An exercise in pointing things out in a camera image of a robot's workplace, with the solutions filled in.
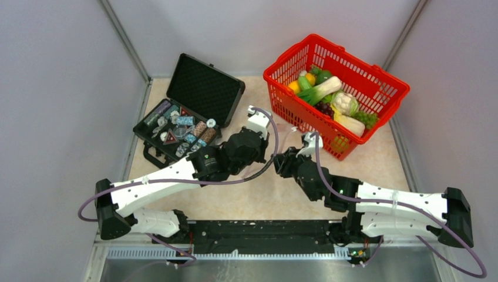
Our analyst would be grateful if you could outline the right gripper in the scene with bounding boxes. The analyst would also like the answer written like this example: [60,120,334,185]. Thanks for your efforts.
[272,146,318,201]

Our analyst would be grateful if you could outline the clear zip top bag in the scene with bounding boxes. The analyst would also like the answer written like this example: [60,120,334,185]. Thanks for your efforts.
[240,123,297,180]

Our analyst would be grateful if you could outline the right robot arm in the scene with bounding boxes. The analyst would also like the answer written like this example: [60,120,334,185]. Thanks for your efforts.
[274,147,474,248]

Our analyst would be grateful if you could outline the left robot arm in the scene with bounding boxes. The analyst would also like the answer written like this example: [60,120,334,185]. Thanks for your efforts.
[95,127,269,243]

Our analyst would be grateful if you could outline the white dealer button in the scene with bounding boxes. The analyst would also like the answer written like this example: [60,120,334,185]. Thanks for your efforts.
[206,119,216,128]

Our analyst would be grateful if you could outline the black poker chip case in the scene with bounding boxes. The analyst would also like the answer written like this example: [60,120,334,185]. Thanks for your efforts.
[133,53,245,169]

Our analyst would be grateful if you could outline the red triangle card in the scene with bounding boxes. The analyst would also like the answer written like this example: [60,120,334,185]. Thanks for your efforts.
[161,129,179,145]

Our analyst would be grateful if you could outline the purple toy grapes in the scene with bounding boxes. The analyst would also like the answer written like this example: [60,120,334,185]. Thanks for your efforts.
[314,102,335,119]

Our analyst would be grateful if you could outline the green toy grapes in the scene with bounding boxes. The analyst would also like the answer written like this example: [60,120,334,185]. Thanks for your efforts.
[352,110,379,129]

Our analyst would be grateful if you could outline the toy cauliflower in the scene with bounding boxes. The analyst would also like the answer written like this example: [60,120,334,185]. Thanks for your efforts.
[331,90,359,116]

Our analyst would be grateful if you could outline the white green toy leek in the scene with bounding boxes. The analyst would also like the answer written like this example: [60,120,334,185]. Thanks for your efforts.
[297,76,342,106]

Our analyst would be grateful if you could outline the green toy cucumber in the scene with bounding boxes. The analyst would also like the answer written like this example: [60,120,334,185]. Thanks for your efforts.
[297,76,312,91]

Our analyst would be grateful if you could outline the red plastic basket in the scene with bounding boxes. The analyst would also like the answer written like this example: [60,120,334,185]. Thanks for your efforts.
[263,33,410,160]

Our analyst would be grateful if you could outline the green toy pepper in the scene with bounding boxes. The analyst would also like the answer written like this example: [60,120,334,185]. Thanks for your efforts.
[309,65,332,85]

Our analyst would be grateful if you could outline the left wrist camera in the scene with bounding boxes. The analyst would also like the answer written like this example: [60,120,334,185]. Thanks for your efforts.
[245,105,272,140]

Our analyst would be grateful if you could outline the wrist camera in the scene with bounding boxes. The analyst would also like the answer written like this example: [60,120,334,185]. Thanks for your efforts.
[245,105,272,140]
[297,132,324,157]

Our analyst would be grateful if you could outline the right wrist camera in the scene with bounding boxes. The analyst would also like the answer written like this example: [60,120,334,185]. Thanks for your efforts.
[297,132,324,157]

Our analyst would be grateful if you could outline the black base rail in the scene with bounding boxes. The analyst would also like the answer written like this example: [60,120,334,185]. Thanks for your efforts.
[155,217,386,258]

